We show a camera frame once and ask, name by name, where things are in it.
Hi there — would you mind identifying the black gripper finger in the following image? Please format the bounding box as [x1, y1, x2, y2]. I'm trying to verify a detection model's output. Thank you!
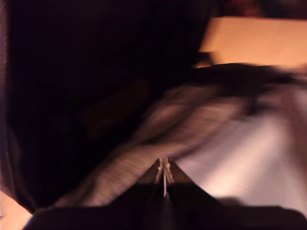
[165, 158, 224, 213]
[109, 158, 165, 213]

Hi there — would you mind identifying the grey fabric backpack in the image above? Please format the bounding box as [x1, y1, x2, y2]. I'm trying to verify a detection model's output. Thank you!
[0, 0, 307, 211]

